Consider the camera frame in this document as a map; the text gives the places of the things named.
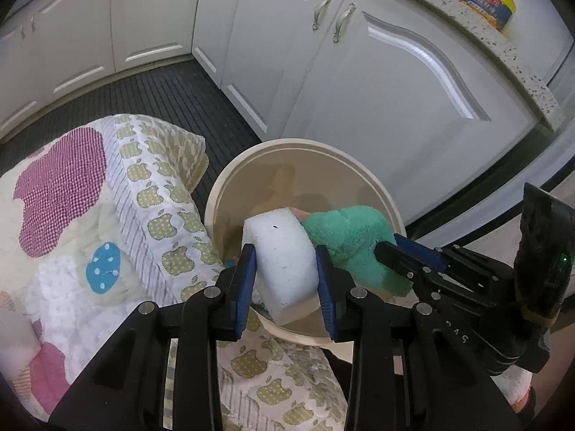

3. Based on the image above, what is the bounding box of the green fluffy cloth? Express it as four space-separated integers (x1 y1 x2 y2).
301 205 411 297

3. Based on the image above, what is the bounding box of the white foam sponge block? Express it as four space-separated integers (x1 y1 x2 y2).
242 208 320 326

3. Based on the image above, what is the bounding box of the patterned quilt table cover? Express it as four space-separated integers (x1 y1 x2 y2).
1 114 347 430

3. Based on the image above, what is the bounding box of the black floor mat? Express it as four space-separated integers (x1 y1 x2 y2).
0 59 262 176

